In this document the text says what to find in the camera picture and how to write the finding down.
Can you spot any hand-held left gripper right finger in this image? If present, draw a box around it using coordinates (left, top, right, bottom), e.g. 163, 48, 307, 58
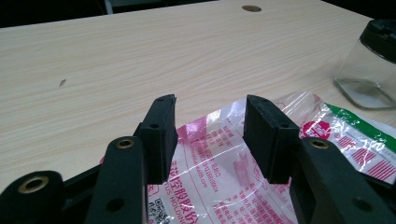
243, 94, 302, 185

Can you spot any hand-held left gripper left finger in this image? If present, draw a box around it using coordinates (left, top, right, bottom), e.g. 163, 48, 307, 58
134, 93, 179, 185

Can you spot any red and white plastic bag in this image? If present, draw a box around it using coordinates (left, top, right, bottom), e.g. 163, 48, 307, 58
99, 91, 396, 224

